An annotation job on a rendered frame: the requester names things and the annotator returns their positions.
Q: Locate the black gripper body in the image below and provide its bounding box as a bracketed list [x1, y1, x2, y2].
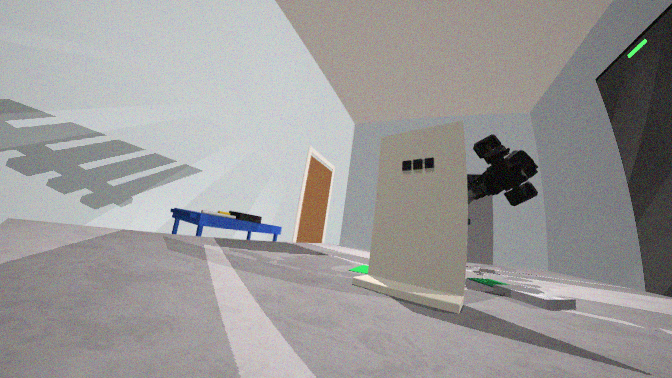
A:
[473, 134, 538, 206]

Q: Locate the grey panel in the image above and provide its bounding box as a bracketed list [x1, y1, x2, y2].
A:
[352, 121, 468, 314]

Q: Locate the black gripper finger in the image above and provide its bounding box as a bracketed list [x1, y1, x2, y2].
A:
[500, 162, 528, 190]
[483, 145, 510, 164]

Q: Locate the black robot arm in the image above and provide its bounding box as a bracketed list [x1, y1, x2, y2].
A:
[467, 150, 538, 204]

